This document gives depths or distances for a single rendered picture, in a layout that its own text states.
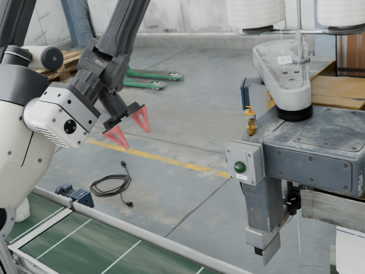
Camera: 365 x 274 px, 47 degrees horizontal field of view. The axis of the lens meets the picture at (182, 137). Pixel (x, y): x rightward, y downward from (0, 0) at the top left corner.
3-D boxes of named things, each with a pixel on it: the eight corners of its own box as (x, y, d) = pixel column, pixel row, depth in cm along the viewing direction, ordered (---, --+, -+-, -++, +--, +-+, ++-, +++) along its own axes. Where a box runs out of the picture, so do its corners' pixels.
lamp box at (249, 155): (229, 179, 102) (225, 147, 99) (239, 170, 105) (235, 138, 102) (256, 186, 98) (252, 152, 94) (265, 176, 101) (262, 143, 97)
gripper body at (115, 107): (139, 105, 122) (125, 84, 121) (116, 122, 115) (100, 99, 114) (128, 113, 127) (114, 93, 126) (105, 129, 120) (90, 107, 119)
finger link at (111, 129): (145, 136, 120) (126, 109, 118) (128, 149, 115) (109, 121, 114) (133, 143, 125) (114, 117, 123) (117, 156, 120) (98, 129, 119)
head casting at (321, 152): (246, 226, 113) (233, 126, 100) (287, 181, 129) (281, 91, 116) (360, 264, 94) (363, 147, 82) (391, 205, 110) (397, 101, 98)
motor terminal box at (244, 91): (242, 117, 147) (238, 86, 143) (245, 106, 156) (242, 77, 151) (265, 116, 145) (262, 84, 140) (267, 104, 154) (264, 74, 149)
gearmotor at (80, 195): (51, 206, 291) (45, 188, 285) (69, 195, 301) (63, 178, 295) (78, 218, 272) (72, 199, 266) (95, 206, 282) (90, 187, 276)
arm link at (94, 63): (75, 72, 103) (94, 81, 103) (97, 41, 107) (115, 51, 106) (79, 88, 112) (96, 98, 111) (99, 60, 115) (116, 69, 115)
